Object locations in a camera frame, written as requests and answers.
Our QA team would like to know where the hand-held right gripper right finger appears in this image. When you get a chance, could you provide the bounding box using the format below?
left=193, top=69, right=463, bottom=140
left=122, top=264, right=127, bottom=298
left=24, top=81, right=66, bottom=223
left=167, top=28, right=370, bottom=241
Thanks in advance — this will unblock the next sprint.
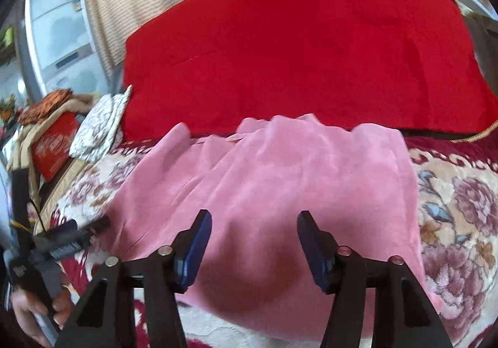
left=296, top=210, right=454, bottom=348

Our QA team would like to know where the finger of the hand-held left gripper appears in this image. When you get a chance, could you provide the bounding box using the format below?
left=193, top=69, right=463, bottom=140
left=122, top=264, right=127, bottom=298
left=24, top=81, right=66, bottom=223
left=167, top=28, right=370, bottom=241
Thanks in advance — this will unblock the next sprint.
left=11, top=168, right=31, bottom=256
left=49, top=215, right=111, bottom=243

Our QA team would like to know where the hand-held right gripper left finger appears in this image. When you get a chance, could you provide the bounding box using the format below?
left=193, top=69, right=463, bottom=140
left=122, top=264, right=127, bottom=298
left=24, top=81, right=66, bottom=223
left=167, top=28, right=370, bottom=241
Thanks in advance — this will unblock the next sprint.
left=54, top=209, right=213, bottom=348

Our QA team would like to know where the pink fleece garment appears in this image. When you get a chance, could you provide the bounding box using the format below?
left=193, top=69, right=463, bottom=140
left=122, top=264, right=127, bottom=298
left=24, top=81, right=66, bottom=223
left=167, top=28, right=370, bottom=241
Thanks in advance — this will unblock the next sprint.
left=103, top=113, right=446, bottom=343

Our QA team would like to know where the person's left hand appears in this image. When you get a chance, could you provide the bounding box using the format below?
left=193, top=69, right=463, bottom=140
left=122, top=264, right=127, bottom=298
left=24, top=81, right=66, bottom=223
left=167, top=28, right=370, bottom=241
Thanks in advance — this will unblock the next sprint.
left=11, top=286, right=74, bottom=346

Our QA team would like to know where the beige coat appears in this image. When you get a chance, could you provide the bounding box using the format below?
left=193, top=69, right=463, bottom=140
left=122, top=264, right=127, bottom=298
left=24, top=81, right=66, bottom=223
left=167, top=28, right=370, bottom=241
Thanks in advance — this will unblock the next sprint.
left=6, top=93, right=102, bottom=208

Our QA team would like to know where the flower arrangement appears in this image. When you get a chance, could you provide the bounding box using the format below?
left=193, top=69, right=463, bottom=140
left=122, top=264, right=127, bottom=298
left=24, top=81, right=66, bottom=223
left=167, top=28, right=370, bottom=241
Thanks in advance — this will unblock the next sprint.
left=0, top=95, right=18, bottom=119

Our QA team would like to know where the white patterned cushion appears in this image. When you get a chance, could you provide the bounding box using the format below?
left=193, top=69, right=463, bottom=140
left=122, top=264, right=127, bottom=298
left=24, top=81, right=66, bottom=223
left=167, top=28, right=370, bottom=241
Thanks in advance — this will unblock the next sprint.
left=69, top=85, right=134, bottom=164

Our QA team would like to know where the orange patterned folded cloth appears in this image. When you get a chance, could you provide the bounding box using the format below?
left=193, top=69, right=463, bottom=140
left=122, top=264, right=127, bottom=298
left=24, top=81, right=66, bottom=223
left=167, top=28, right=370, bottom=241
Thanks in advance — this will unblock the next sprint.
left=17, top=88, right=74, bottom=126

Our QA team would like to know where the floral plush blanket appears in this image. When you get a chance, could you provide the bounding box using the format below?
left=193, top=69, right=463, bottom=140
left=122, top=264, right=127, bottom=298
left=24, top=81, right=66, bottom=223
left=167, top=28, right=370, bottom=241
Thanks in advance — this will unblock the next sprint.
left=35, top=134, right=498, bottom=348

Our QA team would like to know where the standing air conditioner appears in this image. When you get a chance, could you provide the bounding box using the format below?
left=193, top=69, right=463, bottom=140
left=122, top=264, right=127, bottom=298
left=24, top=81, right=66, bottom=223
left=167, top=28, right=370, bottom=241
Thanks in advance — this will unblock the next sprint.
left=24, top=0, right=113, bottom=97

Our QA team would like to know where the red sofa cover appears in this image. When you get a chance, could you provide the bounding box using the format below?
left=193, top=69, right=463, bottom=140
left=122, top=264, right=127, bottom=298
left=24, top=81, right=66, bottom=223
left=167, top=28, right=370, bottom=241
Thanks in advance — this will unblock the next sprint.
left=121, top=0, right=498, bottom=144

